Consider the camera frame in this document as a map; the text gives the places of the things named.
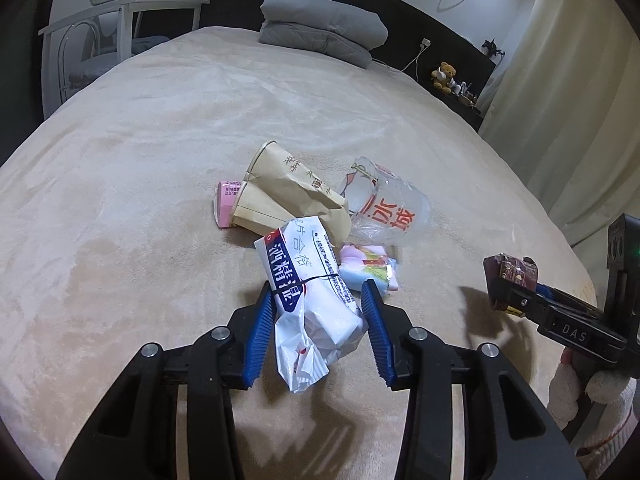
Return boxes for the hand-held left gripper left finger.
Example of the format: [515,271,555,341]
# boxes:
[55,280,278,480]

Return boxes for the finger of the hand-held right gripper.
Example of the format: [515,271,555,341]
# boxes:
[536,284,602,314]
[487,275,557,329]

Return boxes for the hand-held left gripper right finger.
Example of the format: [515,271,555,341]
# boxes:
[360,278,586,480]

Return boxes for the dark brown chocolate wrapper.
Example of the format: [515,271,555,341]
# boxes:
[482,253,541,317]

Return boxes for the white packet with blue print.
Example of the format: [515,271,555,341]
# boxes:
[253,215,370,395]

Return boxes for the light blue foil snack packet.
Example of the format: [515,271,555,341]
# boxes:
[337,242,402,292]

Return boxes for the pink snack box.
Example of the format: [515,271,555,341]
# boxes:
[215,179,247,229]

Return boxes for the person's right hand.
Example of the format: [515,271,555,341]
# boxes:
[547,347,640,462]

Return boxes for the brown paper cup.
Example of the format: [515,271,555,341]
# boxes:
[243,140,350,241]
[234,183,301,236]

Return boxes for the clear plastic cup red print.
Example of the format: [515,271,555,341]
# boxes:
[336,156,432,246]

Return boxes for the beige plush blanket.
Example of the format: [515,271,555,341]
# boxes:
[0,25,601,480]

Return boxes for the cluster of small bottles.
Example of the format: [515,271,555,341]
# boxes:
[452,81,482,111]

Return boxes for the cream curtain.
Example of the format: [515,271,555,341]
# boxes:
[477,0,640,246]

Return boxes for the brown teddy bear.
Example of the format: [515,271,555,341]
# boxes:
[431,61,458,95]

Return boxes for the black figurine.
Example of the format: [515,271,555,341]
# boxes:
[481,37,506,63]

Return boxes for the grey folded duvet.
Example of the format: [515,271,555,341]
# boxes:
[257,0,390,68]

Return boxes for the white desk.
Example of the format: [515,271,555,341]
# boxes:
[37,0,211,121]

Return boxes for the white charger cable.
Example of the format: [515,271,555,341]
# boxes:
[370,37,432,73]

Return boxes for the clear chair with metal frame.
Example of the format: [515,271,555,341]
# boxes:
[59,12,131,106]

